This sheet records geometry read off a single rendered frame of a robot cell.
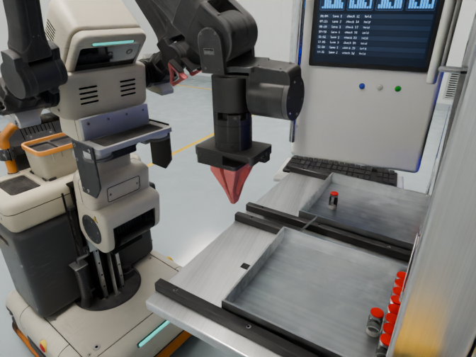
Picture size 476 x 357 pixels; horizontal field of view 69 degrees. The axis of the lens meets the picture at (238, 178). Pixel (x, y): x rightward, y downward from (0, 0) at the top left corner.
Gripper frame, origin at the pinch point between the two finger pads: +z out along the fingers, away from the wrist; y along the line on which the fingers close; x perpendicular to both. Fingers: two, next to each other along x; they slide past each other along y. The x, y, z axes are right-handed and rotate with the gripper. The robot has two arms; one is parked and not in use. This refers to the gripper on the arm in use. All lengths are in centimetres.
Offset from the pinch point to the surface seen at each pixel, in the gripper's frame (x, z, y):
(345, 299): 8.8, 20.7, 18.0
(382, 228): 36.5, 20.6, 19.4
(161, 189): 143, 104, -163
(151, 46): 484, 28, -492
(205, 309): -7.6, 18.7, -1.7
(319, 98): 87, 3, -16
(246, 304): -1.6, 20.5, 3.1
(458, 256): -12.3, -8.4, 30.1
